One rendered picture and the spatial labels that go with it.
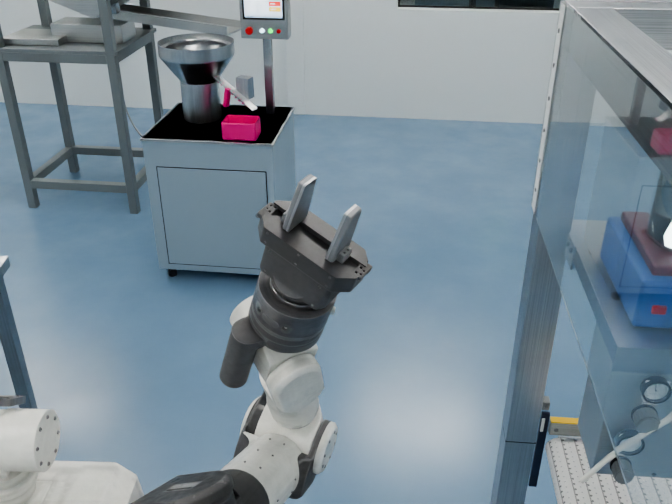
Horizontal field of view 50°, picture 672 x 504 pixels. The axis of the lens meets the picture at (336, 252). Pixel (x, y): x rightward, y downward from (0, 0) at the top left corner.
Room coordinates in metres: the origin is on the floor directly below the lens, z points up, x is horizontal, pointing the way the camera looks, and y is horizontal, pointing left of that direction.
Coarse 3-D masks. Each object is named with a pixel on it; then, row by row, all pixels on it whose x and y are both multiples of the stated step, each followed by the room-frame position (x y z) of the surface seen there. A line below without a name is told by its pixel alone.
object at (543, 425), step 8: (544, 416) 1.07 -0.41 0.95; (544, 424) 1.07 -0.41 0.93; (544, 432) 1.07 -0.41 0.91; (536, 440) 1.08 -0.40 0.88; (544, 440) 1.07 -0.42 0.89; (536, 448) 1.07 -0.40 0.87; (536, 456) 1.07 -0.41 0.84; (536, 464) 1.07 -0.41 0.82; (536, 472) 1.07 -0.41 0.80; (536, 480) 1.07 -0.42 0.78
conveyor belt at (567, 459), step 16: (560, 448) 1.03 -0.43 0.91; (576, 448) 1.03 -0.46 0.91; (560, 464) 0.99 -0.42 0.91; (576, 464) 0.99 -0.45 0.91; (560, 480) 0.95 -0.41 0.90; (576, 480) 0.95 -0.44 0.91; (592, 480) 0.95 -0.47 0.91; (608, 480) 0.95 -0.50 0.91; (560, 496) 0.92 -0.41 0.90; (576, 496) 0.91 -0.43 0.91; (592, 496) 0.91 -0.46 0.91; (608, 496) 0.91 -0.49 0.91; (624, 496) 0.91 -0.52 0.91
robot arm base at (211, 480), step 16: (176, 480) 0.61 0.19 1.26; (192, 480) 0.60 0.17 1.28; (208, 480) 0.58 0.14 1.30; (224, 480) 0.57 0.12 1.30; (144, 496) 0.58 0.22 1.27; (160, 496) 0.57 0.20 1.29; (176, 496) 0.55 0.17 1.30; (192, 496) 0.54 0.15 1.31; (208, 496) 0.55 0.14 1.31; (224, 496) 0.56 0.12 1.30
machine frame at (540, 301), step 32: (576, 0) 1.14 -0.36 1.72; (608, 32) 0.92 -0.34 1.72; (640, 32) 0.92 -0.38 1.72; (640, 64) 0.76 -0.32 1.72; (544, 256) 1.08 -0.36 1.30; (544, 288) 1.08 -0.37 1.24; (544, 320) 1.08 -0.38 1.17; (544, 352) 1.08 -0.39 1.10; (512, 384) 1.10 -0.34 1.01; (544, 384) 1.08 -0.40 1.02; (512, 416) 1.08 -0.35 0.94; (512, 448) 1.08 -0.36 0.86; (512, 480) 1.08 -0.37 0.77
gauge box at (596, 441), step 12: (588, 384) 0.85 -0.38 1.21; (588, 396) 0.84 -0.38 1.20; (588, 408) 0.83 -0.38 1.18; (588, 420) 0.82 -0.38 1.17; (600, 420) 0.77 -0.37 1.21; (588, 432) 0.81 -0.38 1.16; (600, 432) 0.76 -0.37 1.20; (588, 444) 0.80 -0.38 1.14; (600, 444) 0.76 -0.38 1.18; (588, 456) 0.79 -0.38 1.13; (600, 456) 0.76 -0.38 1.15
